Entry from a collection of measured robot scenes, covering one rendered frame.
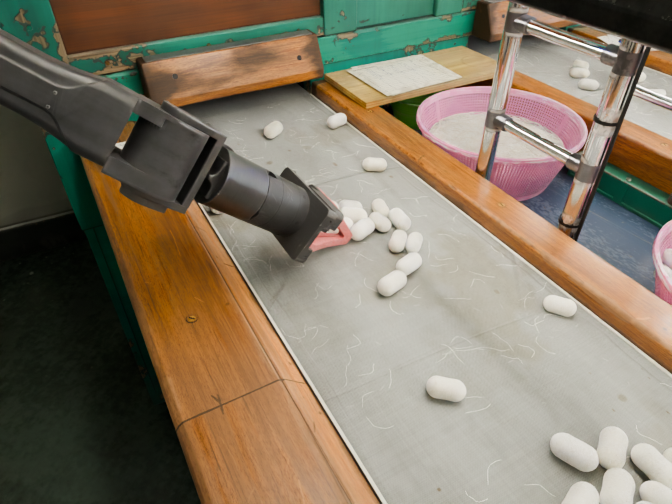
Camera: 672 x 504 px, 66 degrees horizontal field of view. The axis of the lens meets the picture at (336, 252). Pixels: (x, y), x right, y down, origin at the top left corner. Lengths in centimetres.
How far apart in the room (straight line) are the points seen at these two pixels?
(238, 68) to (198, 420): 60
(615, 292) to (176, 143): 45
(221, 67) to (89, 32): 19
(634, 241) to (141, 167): 67
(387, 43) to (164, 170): 71
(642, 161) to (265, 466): 72
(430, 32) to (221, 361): 84
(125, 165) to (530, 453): 40
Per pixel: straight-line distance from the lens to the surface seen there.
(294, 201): 52
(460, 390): 47
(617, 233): 86
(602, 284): 61
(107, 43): 90
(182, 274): 57
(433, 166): 74
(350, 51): 104
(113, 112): 44
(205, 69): 88
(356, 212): 65
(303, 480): 41
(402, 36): 110
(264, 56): 91
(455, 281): 59
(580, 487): 45
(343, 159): 80
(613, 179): 92
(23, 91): 45
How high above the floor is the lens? 113
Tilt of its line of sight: 40 degrees down
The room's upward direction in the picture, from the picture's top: straight up
